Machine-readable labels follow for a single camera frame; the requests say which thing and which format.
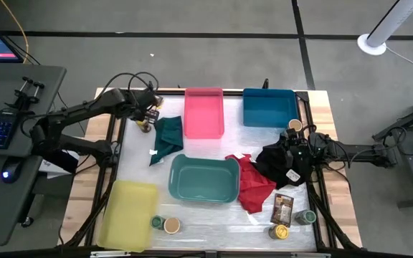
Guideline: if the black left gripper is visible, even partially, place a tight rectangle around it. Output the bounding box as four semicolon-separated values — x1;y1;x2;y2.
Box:
127;89;161;123

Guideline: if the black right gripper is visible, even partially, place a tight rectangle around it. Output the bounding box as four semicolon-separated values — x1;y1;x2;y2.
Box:
285;128;318;166

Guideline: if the yellow lid spice jar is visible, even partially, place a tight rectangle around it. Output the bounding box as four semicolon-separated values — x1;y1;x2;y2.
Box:
268;224;290;240
136;120;153;134

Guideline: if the green lid spice jar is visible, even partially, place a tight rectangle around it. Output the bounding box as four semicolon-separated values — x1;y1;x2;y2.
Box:
150;215;166;231
294;209;318;226

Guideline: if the tan lid spice jar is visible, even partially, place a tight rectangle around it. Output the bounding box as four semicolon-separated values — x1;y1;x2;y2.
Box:
287;118;303;133
163;216;182;235

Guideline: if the dark green cloth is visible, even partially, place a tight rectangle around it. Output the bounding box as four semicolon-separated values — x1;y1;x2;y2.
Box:
148;115;185;166

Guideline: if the black cloth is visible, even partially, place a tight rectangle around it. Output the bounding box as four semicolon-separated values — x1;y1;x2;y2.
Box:
255;134;317;190

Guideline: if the blue plastic tray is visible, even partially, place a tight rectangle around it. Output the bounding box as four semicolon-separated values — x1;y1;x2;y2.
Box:
242;87;300;129

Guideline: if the pink plastic tray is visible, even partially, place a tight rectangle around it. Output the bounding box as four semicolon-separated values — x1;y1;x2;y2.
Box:
184;87;225;140

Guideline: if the red cloth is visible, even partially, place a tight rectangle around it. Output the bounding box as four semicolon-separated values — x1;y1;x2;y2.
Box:
224;153;277;215

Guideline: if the teal plastic bin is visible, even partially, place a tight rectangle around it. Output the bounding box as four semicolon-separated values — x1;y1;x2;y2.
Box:
168;153;242;204

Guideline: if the yellow plastic tray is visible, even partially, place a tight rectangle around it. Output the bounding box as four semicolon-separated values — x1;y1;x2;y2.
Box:
97;180;159;253

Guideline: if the white box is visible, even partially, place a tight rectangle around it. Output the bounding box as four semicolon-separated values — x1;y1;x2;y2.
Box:
38;150;80;180

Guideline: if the black clamp holder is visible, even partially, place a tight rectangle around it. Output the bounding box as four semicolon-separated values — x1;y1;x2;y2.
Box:
5;76;45;111

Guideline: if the white pole with round base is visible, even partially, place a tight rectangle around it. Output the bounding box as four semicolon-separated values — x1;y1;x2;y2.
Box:
356;0;413;57

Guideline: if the black computer mouse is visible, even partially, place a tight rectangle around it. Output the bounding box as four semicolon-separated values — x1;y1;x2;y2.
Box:
1;157;24;184

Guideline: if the grey desk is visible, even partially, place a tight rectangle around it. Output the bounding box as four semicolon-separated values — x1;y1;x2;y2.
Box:
0;63;67;247

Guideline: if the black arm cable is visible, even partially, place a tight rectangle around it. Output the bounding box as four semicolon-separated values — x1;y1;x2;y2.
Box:
98;71;161;105

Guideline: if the black aluminium table frame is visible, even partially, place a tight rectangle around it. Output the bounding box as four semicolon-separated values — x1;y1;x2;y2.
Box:
65;87;364;258

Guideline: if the white floor cable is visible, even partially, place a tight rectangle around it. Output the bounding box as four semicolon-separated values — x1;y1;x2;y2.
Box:
385;45;413;75

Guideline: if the yellow cable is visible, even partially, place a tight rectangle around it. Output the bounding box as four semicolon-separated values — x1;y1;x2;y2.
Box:
0;0;30;65

